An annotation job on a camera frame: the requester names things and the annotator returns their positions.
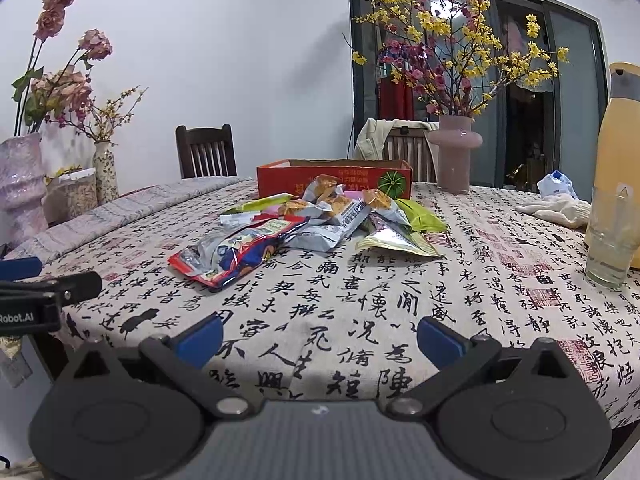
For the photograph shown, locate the dark glass sliding door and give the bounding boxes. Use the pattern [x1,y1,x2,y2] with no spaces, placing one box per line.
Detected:
[349,0,608,200]

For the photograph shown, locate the blue white plastic bag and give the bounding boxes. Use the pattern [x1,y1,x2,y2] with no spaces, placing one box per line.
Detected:
[537,170,577,198]

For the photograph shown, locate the red silver snack bag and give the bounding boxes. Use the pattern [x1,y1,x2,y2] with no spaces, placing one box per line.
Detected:
[168,214,309,292]

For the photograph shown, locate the calligraphy print tablecloth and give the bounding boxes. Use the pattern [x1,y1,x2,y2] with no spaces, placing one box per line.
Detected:
[43,181,639,427]

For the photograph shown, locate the clear jar of grains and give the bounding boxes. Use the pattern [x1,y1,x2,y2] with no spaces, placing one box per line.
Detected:
[43,167,98,226]

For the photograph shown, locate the folded pale striped blanket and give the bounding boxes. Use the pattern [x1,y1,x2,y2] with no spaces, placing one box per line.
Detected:
[2,177,253,264]

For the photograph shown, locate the red blue hanging garment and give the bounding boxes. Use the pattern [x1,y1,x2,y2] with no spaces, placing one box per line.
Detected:
[376,39,414,120]

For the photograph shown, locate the dusty pink roses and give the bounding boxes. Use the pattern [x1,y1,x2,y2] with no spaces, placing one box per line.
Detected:
[12,0,114,136]

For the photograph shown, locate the wooden chair with jacket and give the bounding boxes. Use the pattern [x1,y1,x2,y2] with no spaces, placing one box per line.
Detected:
[383,126,436,183]

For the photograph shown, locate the yellow and pink flower branches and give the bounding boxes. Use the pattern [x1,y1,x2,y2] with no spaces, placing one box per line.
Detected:
[354,0,568,117]

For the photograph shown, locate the yellow thermos jug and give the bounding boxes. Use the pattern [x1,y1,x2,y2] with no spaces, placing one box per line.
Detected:
[593,62,639,270]

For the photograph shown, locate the small floral slim vase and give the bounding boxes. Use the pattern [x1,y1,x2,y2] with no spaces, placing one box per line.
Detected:
[92,142,119,205]

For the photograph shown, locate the white cloth gloves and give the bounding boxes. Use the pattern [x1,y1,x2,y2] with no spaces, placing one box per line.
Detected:
[516,193,591,230]

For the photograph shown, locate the gold green snack packet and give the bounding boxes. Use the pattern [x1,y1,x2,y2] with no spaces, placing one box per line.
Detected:
[355,212,440,258]

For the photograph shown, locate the beige jacket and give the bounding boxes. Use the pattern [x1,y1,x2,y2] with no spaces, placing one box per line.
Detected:
[352,118,439,160]

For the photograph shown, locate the green snack bar packet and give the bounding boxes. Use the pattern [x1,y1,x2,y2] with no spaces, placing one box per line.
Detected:
[395,198,448,233]

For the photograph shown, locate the large pink marbled vase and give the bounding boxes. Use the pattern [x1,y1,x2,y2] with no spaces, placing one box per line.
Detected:
[1,133,48,248]

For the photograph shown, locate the red orange cardboard box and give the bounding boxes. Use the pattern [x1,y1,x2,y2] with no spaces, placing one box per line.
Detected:
[256,159,413,198]

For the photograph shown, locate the pink glass vase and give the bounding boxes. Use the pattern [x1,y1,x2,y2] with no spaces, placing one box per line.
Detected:
[427,115,483,194]

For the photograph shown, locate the clear drinking glass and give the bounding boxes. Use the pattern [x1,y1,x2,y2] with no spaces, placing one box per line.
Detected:
[585,183,639,289]

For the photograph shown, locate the green white snack packet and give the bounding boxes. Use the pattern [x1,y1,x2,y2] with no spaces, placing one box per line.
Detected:
[224,193,294,214]

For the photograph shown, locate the silver white snack packet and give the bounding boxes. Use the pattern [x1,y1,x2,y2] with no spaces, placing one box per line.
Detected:
[285,212,368,252]

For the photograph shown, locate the dark wooden chair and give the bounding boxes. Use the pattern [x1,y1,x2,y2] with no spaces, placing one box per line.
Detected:
[176,125,238,179]

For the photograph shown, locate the orange cracker snack packet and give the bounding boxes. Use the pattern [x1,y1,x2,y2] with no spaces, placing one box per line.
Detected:
[302,174,344,204]

